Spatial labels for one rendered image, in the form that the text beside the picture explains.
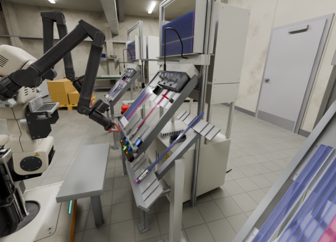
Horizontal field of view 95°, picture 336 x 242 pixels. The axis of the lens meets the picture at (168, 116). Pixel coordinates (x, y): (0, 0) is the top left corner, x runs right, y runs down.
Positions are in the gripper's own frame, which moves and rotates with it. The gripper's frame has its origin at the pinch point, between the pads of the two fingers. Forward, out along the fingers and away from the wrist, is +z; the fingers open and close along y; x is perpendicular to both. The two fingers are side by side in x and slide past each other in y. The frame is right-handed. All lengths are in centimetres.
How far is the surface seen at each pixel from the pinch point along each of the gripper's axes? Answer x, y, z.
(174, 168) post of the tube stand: -4.5, -33.1, 25.8
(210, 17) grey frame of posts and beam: -95, -4, -1
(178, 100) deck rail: -40.9, -0.7, 21.4
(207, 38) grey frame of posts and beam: -84, -5, 7
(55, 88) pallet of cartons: 79, 443, -50
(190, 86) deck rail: -55, -1, 22
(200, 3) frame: -95, -2, -12
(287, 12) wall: -369, 119, 179
